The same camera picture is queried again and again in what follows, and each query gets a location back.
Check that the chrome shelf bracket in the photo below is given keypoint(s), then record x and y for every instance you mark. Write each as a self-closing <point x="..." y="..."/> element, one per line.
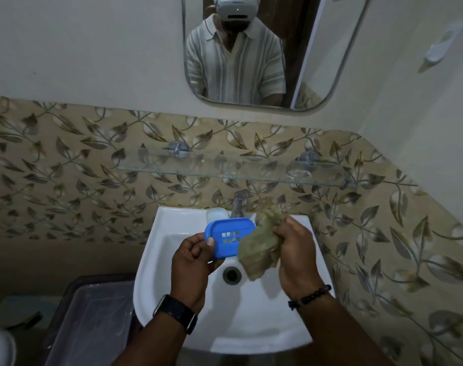
<point x="308" y="157"/>
<point x="177" y="148"/>

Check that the metal sink drain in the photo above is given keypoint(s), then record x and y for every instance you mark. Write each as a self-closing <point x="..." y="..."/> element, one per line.
<point x="232" y="275"/>

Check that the rounded wall mirror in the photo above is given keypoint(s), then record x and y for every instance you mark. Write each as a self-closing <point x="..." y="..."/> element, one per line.
<point x="254" y="53"/>

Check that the white wall hook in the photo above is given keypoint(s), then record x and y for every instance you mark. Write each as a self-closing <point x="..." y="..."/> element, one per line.
<point x="443" y="43"/>

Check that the person's right hand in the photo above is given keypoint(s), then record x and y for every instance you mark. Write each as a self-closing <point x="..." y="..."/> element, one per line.
<point x="298" y="259"/>

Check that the white soap bar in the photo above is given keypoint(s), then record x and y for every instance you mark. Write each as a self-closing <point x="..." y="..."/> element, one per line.
<point x="217" y="214"/>

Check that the person's left thumb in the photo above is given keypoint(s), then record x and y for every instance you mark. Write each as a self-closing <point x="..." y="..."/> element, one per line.
<point x="206" y="240"/>

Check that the black smartwatch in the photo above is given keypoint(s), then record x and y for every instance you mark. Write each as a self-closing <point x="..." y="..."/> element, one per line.
<point x="176" y="312"/>

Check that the glass wall shelf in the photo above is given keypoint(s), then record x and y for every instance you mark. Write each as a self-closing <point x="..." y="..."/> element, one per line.
<point x="231" y="165"/>

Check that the white ceramic wash basin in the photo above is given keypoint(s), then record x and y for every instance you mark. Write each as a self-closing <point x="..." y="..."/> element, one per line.
<point x="239" y="312"/>

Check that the chrome faucet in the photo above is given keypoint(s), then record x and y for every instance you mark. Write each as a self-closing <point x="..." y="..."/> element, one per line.
<point x="239" y="203"/>

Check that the beige cleaning cloth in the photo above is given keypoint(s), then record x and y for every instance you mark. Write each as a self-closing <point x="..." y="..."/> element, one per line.
<point x="260" y="251"/>

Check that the person's right thumb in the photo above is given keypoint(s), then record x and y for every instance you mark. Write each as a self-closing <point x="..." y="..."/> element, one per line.
<point x="280" y="234"/>

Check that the blue plastic soap dish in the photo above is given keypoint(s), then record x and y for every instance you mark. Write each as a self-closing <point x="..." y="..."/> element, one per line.
<point x="231" y="230"/>

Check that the person's left forearm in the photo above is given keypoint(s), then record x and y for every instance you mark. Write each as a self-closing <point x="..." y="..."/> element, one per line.
<point x="155" y="337"/>

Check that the person's left hand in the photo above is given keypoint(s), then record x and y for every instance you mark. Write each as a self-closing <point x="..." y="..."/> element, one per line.
<point x="187" y="270"/>

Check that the person's right forearm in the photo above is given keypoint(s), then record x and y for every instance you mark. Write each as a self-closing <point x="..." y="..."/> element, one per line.
<point x="340" y="331"/>

